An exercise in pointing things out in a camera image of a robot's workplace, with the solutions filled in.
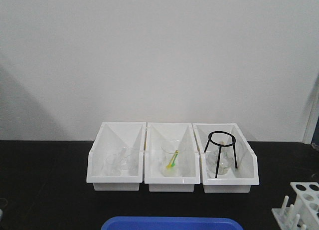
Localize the green yellow plastic spoons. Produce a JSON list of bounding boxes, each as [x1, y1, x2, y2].
[[166, 150, 179, 169]]

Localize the black metal tripod stand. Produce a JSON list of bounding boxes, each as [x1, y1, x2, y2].
[[204, 131, 238, 179]]

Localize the beaker in middle bin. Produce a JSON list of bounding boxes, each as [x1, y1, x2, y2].
[[160, 139, 185, 177]]

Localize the middle white storage bin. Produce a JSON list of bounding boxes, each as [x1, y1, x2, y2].
[[144, 122, 200, 193]]

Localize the white test tube rack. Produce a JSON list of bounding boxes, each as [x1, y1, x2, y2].
[[272, 182, 319, 230]]

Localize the right white storage bin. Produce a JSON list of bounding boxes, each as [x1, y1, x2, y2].
[[192, 123, 259, 193]]

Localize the white storage bin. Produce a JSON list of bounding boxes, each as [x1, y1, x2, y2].
[[86, 122, 147, 191], [144, 122, 200, 193], [192, 123, 259, 193]]

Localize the clear glass beaker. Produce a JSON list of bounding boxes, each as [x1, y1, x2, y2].
[[0, 198, 8, 210]]

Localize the left white storage bin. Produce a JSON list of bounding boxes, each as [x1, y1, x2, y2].
[[86, 122, 147, 191]]

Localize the blue plastic tray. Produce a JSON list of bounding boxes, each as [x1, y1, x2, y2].
[[101, 217, 242, 230]]

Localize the glass flask under tripod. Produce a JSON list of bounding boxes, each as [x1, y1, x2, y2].
[[206, 146, 233, 178]]

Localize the glassware in left bin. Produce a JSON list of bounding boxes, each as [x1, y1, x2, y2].
[[103, 147, 139, 176]]

